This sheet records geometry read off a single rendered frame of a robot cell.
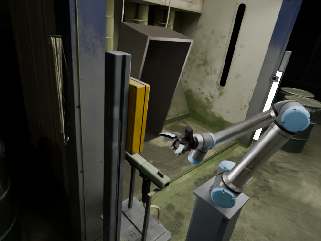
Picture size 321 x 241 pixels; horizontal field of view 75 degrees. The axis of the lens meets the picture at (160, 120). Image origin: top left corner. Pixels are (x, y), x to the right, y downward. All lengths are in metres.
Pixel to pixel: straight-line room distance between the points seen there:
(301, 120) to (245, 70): 2.53
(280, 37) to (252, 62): 0.47
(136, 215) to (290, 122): 0.90
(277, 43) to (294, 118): 2.40
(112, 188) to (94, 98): 0.56
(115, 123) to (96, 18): 0.61
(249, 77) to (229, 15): 1.03
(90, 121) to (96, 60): 0.35
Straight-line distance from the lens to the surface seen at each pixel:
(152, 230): 1.18
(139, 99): 0.68
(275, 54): 3.47
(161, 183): 0.91
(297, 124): 1.17
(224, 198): 1.39
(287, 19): 3.47
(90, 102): 1.22
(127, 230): 1.18
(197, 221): 1.81
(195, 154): 1.31
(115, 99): 0.66
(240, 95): 3.68
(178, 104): 4.13
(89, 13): 1.14
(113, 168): 0.79
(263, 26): 3.57
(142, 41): 1.75
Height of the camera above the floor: 1.73
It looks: 25 degrees down
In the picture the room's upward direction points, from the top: 8 degrees clockwise
